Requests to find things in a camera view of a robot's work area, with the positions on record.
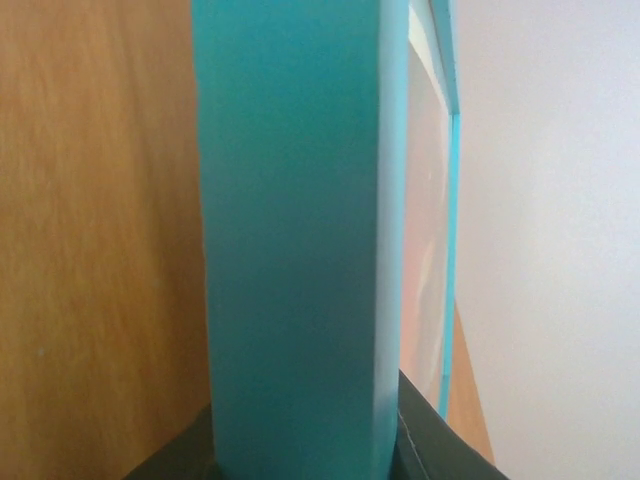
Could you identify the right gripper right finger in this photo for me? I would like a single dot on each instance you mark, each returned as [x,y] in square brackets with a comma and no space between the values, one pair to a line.
[428,449]

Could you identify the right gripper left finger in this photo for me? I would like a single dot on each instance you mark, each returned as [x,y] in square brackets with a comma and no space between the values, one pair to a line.
[189,456]

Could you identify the turquoise picture frame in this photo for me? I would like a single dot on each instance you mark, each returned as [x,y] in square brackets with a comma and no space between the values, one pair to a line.
[302,110]

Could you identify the balloon photo in frame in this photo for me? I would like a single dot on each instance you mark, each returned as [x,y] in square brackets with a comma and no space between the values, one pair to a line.
[426,207]

